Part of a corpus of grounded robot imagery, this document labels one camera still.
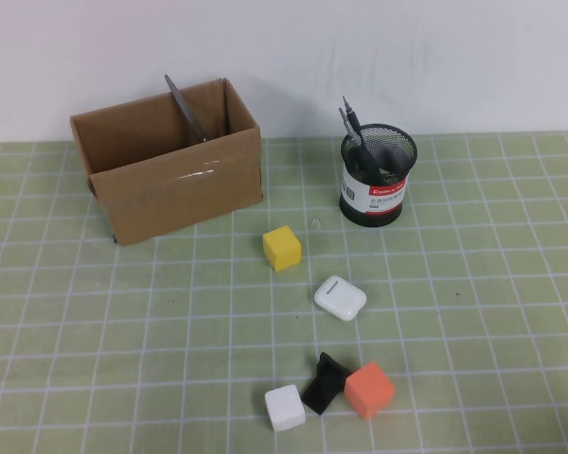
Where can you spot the black plastic bracket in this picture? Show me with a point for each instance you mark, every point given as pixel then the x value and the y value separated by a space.
pixel 323 388

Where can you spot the orange cube block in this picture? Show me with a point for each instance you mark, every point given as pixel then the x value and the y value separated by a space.
pixel 370 390

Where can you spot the thick black screwdriver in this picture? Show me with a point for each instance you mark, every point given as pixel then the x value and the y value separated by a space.
pixel 355 134

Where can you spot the green grid cutting mat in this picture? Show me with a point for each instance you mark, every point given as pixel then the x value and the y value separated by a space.
pixel 123 331

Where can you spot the white earbuds case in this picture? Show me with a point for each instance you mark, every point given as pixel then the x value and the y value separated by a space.
pixel 341 298

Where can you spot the thin black screwdriver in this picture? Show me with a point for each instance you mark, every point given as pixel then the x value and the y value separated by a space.
pixel 349 111

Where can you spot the brown cardboard box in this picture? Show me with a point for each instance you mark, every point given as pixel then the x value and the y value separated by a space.
pixel 180 198

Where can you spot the yellow cube block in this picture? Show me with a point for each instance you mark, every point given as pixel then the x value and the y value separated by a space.
pixel 283 250

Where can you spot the white cube block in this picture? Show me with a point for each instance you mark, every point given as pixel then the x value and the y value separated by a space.
pixel 285 407

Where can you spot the black mesh pen holder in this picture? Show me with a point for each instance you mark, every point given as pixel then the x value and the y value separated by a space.
pixel 378 203

